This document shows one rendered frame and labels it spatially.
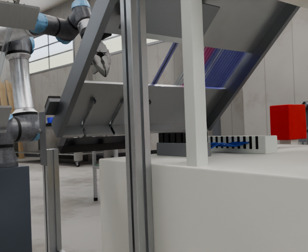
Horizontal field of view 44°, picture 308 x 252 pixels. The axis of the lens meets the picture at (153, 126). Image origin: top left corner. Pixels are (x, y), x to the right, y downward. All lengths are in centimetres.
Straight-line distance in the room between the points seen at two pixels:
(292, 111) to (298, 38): 353
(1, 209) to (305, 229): 135
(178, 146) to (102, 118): 43
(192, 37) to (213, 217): 33
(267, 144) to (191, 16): 41
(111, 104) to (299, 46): 418
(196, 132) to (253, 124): 477
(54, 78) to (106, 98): 906
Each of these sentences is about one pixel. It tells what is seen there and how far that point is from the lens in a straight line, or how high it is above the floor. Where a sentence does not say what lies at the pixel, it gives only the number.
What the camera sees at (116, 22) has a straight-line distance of 108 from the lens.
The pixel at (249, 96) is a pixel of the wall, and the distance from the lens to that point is 551.
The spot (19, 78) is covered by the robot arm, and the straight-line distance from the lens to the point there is 186.
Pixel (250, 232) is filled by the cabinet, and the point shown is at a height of 52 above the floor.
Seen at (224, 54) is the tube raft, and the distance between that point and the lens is 142.
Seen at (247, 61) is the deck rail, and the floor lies 94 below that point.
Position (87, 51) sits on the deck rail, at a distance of 106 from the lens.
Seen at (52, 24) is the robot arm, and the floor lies 111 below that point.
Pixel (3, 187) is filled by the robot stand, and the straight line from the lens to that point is 171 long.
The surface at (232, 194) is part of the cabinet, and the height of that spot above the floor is 58.
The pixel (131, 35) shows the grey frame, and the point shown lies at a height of 89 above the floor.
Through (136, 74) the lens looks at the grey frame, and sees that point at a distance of 79.
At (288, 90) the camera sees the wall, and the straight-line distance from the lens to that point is 526.
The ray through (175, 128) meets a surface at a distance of 152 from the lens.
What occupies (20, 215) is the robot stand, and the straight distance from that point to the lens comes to 176.
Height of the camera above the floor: 70
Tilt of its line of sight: level
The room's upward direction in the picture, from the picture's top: 2 degrees counter-clockwise
